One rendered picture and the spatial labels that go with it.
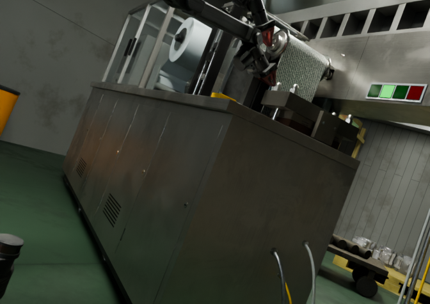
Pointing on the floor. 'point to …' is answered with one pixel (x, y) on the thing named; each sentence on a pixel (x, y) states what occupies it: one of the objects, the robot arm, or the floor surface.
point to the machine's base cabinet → (201, 201)
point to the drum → (6, 104)
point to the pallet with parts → (382, 255)
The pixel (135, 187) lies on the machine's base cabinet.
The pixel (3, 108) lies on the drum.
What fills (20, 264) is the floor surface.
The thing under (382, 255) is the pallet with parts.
